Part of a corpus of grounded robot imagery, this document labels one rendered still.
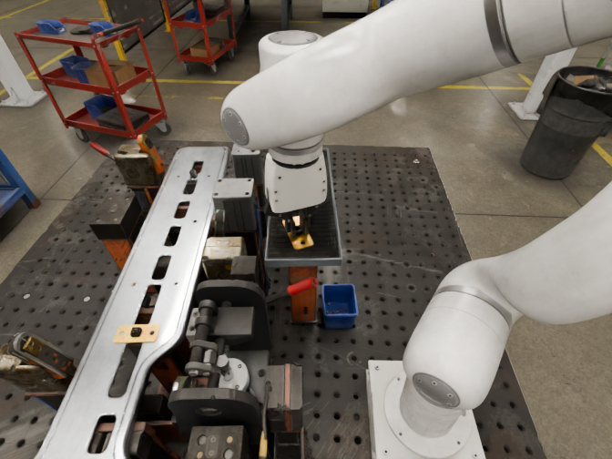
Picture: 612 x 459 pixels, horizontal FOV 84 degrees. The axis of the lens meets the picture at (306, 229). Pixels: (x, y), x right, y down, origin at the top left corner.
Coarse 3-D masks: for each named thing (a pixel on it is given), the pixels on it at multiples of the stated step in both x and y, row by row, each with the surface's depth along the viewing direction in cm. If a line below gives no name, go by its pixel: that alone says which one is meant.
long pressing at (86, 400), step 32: (192, 160) 111; (224, 160) 110; (160, 192) 100; (160, 224) 90; (192, 224) 90; (128, 256) 82; (160, 256) 82; (192, 256) 82; (128, 288) 75; (192, 288) 75; (128, 320) 70; (160, 320) 70; (96, 352) 65; (160, 352) 64; (96, 384) 61; (128, 384) 61; (64, 416) 57; (96, 416) 57; (128, 416) 57; (64, 448) 54
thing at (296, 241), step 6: (282, 222) 67; (300, 228) 64; (288, 234) 65; (300, 234) 64; (294, 240) 63; (300, 240) 63; (306, 240) 63; (294, 246) 62; (300, 246) 62; (306, 246) 62
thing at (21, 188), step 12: (0, 156) 215; (0, 168) 220; (12, 168) 224; (12, 180) 226; (0, 192) 232; (12, 192) 227; (24, 192) 233; (0, 204) 218; (12, 204) 224; (36, 204) 244; (0, 216) 216
